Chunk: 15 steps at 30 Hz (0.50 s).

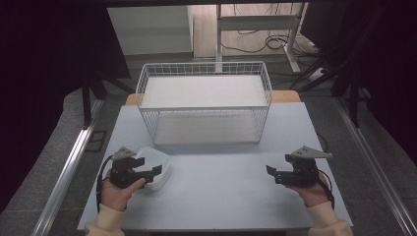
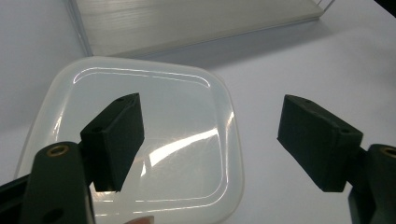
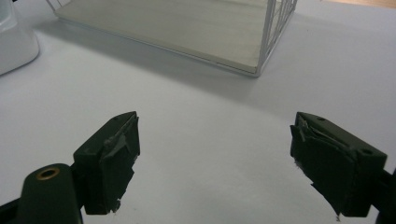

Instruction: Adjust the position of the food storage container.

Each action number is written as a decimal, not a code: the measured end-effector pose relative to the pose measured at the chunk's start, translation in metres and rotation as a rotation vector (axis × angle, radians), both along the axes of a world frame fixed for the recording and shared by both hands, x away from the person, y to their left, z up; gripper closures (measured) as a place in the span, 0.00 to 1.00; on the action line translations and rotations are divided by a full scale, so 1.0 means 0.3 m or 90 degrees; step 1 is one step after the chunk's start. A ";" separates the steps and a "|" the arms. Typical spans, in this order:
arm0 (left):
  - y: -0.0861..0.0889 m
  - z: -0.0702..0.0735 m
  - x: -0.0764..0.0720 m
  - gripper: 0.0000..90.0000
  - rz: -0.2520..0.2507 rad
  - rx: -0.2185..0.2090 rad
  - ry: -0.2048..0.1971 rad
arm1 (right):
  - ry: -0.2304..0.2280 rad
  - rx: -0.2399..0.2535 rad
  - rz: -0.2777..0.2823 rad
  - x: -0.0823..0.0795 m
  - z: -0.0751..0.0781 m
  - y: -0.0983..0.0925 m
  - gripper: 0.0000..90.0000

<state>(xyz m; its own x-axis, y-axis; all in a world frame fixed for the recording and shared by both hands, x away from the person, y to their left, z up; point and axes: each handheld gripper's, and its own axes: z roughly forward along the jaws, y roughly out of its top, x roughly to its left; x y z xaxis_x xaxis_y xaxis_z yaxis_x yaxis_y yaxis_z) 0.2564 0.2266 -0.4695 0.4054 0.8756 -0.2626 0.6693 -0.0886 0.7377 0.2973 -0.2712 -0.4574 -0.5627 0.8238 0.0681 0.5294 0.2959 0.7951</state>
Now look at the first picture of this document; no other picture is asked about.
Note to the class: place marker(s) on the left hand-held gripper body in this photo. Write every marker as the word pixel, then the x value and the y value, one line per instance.
pixel 122 172

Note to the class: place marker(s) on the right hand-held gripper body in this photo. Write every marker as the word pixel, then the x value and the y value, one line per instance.
pixel 305 170

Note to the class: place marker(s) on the white plastic container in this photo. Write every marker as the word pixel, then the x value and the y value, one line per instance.
pixel 156 160

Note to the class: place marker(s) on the person's left hand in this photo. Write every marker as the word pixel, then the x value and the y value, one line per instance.
pixel 114 195

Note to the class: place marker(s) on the person's right hand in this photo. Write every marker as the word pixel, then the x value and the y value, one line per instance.
pixel 311 195

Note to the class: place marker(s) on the wooden table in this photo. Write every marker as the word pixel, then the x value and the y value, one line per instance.
pixel 285 96

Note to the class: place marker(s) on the black stand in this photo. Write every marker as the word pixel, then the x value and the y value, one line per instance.
pixel 86 105
pixel 353 98

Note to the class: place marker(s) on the white power strip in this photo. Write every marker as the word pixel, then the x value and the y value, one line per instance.
pixel 317 74

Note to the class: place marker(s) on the dark curtain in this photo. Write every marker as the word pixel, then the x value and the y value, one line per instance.
pixel 390 65
pixel 42 82

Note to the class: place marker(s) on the white cabinet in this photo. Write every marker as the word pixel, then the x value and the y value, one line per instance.
pixel 150 31

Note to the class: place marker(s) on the black frame on floor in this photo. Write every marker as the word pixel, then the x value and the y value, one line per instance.
pixel 95 141

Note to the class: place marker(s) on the aluminium rail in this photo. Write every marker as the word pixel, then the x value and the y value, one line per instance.
pixel 70 167
pixel 377 167

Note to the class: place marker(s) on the white metal desk frame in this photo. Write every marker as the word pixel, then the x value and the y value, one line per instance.
pixel 255 23

